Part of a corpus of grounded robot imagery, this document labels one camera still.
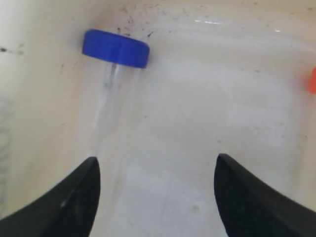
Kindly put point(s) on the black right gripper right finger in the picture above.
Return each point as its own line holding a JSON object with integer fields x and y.
{"x": 248, "y": 207}

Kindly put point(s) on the orange-capped tube remaining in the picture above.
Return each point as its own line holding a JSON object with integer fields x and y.
{"x": 310, "y": 81}

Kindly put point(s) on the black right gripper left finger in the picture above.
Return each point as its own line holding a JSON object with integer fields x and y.
{"x": 67, "y": 210}

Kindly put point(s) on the blue-capped tube moved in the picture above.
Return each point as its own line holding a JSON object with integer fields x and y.
{"x": 122, "y": 59}

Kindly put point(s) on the small cream plastic bin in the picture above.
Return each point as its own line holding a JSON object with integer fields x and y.
{"x": 223, "y": 76}

